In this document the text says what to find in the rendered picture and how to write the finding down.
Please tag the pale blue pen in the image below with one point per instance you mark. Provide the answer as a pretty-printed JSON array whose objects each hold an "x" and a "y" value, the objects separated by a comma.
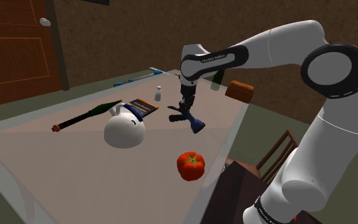
[{"x": 159, "y": 71}]

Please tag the green and black rocket toy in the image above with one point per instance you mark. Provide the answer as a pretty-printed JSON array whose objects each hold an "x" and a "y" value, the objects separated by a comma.
[{"x": 87, "y": 115}]

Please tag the white round figure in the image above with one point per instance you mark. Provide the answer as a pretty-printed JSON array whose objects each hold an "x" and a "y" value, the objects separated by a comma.
[{"x": 123, "y": 131}]

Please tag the brown bread loaf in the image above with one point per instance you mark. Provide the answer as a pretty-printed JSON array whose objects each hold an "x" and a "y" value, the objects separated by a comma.
[{"x": 239, "y": 91}]

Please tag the clear green bottle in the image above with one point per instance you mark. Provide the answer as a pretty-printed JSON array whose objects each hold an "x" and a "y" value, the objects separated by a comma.
[{"x": 217, "y": 80}]

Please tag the dark book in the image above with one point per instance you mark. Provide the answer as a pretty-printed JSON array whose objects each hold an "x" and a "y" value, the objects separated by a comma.
[{"x": 145, "y": 106}]

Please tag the dark robot stand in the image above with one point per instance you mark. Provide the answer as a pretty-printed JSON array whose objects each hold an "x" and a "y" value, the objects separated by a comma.
[{"x": 232, "y": 195}]

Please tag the black and blue tool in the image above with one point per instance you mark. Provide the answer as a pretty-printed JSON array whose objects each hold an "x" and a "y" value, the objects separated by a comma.
[{"x": 194, "y": 123}]

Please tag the red tomato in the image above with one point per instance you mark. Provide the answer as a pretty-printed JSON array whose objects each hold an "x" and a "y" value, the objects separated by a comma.
[{"x": 191, "y": 166}]

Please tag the brown wooden door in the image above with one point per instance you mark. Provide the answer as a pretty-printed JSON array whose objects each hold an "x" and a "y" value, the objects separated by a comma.
[{"x": 14, "y": 49}]

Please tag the wooden chair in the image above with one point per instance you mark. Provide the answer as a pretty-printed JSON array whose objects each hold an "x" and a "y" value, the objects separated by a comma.
[{"x": 278, "y": 155}]

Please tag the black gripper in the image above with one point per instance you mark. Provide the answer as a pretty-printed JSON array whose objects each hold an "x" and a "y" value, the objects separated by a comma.
[{"x": 188, "y": 92}]

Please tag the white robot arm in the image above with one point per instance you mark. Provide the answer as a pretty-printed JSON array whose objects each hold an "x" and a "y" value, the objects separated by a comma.
[{"x": 324, "y": 149}]

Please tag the small white bottle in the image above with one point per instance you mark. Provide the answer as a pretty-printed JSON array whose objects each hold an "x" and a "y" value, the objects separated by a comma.
[{"x": 158, "y": 94}]

